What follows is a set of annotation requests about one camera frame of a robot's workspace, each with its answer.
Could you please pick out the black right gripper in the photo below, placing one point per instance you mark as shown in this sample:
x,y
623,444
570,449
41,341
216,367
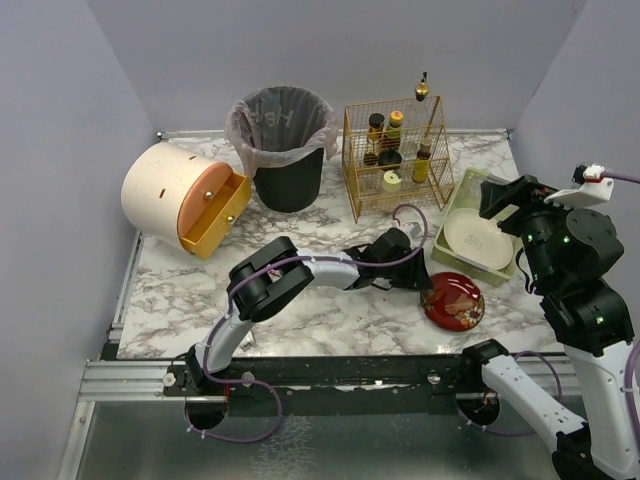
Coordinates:
x,y
507,201

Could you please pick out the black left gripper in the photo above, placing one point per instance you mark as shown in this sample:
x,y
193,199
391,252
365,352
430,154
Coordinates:
x,y
415,270

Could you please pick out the pale green perforated basket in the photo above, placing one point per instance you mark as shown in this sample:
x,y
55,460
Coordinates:
x,y
442,253

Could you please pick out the cream round plate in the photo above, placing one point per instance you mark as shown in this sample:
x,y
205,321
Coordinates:
x,y
477,239

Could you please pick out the cream cylindrical shaker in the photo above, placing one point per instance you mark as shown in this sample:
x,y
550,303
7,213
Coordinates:
x,y
391,182

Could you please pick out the red floral small plate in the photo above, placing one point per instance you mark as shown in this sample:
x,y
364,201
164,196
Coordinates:
x,y
461,322

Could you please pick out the small yellow label bottle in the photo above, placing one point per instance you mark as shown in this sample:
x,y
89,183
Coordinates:
x,y
422,162

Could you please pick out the black lid glass jar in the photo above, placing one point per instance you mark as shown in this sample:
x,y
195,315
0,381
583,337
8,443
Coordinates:
x,y
389,160

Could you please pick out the clear oil bottle gold cap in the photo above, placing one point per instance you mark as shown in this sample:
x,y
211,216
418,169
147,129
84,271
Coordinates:
x,y
413,111

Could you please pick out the green sauce bottle yellow cap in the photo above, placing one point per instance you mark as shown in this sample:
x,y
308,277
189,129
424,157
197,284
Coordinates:
x,y
391,138

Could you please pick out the amber spice jar grey lid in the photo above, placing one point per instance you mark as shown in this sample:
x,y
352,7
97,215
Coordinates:
x,y
375,129

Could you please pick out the clear drinking glass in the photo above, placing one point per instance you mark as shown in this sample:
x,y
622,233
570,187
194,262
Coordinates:
x,y
469,191

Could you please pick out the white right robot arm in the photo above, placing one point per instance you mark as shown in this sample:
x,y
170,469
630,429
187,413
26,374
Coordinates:
x,y
593,324

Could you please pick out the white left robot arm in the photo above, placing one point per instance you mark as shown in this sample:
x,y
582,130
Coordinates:
x,y
266,282

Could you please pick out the meat scraps on red plate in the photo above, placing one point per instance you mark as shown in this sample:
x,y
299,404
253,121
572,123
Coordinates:
x,y
452,302

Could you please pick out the black trash bin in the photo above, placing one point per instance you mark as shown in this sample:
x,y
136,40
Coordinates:
x,y
291,188

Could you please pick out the pink plastic bin liner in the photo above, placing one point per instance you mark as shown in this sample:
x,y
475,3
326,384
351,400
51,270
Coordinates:
x,y
275,127

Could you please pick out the white rectangular device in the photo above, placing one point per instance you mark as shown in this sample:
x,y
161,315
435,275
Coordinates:
x,y
248,341

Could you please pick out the orange yellow drawer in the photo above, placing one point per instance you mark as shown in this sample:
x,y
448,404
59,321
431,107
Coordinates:
x,y
203,228

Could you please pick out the cream cylindrical drawer box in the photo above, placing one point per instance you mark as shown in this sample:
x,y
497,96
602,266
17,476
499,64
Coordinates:
x,y
168,188

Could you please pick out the gold wire rack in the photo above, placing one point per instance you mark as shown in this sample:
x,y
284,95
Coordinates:
x,y
364,184

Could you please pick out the black mounting rail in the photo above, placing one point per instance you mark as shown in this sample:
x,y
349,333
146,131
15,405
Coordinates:
x,y
332,386

